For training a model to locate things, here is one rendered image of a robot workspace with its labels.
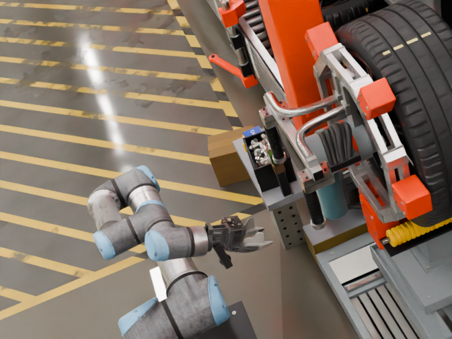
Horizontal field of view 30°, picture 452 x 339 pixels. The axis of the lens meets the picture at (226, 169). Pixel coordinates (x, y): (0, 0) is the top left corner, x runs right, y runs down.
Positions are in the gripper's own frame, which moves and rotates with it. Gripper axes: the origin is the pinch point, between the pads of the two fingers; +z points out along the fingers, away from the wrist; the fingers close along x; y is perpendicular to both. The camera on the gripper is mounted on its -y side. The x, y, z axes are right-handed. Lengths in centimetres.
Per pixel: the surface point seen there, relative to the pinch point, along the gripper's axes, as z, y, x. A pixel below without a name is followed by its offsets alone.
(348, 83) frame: 14, 55, -4
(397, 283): 59, -32, 3
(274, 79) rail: 56, -8, 114
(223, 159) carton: 35, -44, 108
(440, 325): 60, -29, -22
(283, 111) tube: 4.5, 37.5, 11.6
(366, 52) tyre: 20, 62, 0
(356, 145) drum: 23.2, 32.2, -1.8
